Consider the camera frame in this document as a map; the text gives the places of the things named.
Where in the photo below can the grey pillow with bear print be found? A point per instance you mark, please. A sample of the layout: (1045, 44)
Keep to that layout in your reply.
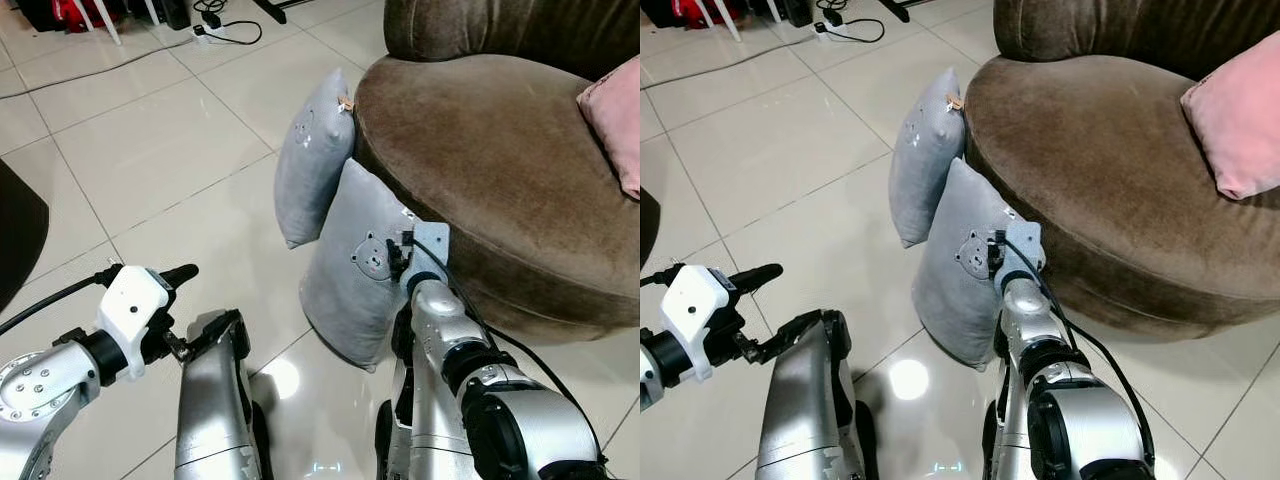
(960, 300)
(350, 290)

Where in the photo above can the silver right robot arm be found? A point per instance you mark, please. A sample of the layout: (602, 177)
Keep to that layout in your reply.
(1090, 430)
(530, 425)

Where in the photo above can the plain grey pillow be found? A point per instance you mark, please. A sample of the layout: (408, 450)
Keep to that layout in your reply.
(925, 165)
(312, 165)

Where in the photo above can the round brown fabric sofa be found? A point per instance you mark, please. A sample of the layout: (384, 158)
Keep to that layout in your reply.
(1090, 190)
(490, 160)

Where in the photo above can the pink pillow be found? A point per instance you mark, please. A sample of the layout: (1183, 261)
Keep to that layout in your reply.
(618, 120)
(1240, 120)

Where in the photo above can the dark rug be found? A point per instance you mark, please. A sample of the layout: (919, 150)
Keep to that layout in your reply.
(18, 235)
(647, 230)

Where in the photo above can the white power strip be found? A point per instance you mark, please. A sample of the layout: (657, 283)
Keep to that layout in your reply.
(201, 34)
(824, 30)

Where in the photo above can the white furniture leg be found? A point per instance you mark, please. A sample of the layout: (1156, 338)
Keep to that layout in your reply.
(727, 20)
(103, 22)

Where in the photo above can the black stand leg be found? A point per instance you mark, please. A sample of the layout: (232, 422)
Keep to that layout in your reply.
(895, 9)
(270, 10)

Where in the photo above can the red bag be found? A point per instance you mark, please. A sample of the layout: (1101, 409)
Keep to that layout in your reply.
(695, 10)
(72, 12)

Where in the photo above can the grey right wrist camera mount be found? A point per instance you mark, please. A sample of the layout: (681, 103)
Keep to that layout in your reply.
(1022, 243)
(430, 243)

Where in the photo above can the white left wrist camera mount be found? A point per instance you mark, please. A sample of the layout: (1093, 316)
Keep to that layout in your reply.
(130, 305)
(695, 305)

